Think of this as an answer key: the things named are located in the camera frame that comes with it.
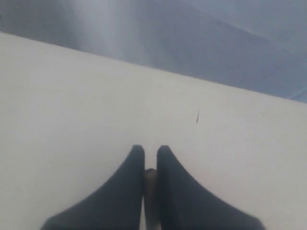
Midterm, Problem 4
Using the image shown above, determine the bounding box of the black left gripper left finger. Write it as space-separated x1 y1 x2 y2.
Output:
41 145 145 230

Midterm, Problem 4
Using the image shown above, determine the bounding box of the white curtain backdrop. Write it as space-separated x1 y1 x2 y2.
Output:
0 0 307 102

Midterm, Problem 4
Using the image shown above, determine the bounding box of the wooden chopstick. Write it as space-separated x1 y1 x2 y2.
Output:
143 168 161 230

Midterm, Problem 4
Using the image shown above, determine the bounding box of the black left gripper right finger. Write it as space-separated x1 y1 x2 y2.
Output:
157 146 265 230

